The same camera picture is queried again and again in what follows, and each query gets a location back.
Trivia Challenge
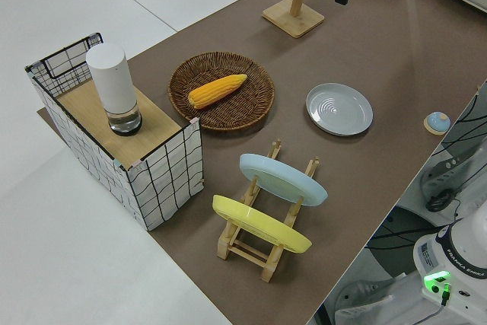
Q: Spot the gray ceramic plate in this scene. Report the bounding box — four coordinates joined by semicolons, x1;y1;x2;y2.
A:
306;82;374;138

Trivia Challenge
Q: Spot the light blue plate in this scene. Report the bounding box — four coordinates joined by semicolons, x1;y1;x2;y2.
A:
239;153;329;207

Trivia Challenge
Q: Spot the yellow plate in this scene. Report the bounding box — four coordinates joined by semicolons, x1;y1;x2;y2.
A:
212;194;314;255

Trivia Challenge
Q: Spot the wooden plate rack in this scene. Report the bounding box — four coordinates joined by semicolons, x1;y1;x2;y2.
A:
216;140;320;283

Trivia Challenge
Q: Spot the wooden mug tree stand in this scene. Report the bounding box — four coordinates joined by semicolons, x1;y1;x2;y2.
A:
261;0;329;40

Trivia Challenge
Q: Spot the blue dome bell wooden base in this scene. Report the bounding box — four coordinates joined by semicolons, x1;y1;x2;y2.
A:
423;111;452;136

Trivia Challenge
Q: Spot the yellow corn cob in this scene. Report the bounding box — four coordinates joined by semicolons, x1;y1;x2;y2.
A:
188;73;248;110

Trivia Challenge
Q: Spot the brown wicker basket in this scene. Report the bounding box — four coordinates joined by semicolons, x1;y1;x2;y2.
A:
167;50;275;132

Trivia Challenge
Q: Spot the brown table mat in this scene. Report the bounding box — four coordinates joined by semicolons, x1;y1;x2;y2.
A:
37;0;487;325

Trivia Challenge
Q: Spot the black wire grid shelf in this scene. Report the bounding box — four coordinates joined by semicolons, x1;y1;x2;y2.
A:
25;31;205;231

